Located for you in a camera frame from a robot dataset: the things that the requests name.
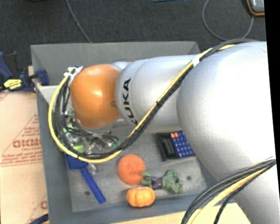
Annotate orange ball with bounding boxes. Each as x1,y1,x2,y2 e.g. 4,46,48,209
115,153,148,187

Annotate grey metal bin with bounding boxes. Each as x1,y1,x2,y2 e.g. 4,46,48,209
30,30,238,224

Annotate orange toy pumpkin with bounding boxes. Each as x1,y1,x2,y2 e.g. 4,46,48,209
125,185,157,209

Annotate black calculator blue keys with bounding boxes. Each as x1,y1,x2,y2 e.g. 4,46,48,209
155,129,197,162

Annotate green toy figure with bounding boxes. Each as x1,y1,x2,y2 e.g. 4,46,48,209
140,168,184,198

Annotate brown cardboard board red print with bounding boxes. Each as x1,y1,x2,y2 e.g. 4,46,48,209
0,84,50,224

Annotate blue long-handled tool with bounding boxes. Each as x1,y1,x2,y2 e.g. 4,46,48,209
64,150,107,208

